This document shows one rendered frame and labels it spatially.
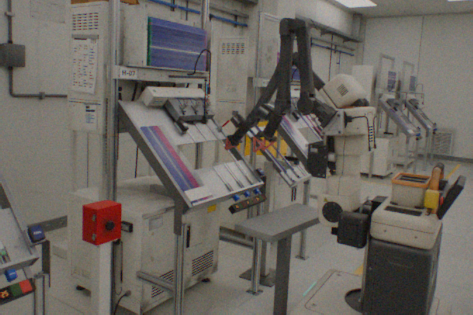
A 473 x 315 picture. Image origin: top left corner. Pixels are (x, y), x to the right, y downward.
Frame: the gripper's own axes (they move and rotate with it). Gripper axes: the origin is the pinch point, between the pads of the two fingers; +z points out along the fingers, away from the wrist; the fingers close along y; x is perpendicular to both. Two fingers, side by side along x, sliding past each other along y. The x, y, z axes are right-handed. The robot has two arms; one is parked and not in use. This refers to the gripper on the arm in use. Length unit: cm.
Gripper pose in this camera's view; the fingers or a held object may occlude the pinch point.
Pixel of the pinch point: (226, 148)
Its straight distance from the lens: 258.0
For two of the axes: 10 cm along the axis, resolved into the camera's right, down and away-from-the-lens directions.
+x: 5.8, 7.5, -3.3
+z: -6.0, 6.6, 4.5
